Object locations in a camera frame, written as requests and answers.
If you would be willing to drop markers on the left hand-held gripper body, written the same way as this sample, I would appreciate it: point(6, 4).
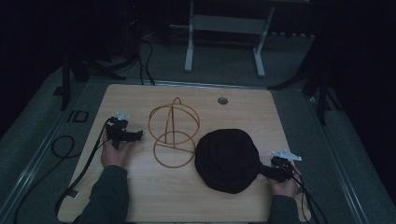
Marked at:
point(116, 130)

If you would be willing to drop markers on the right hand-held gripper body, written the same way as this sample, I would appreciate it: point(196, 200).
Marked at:
point(282, 166)

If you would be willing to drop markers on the black hat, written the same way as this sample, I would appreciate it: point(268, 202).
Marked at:
point(228, 161)

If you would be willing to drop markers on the person's right hand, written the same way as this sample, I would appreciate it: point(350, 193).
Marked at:
point(285, 186)

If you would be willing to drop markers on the person's left hand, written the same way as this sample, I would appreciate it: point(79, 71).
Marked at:
point(113, 155)

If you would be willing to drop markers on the black tripod stand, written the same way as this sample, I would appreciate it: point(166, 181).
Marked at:
point(311, 84)
point(82, 67)

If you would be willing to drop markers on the white metal desk frame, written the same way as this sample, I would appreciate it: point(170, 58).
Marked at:
point(229, 34)

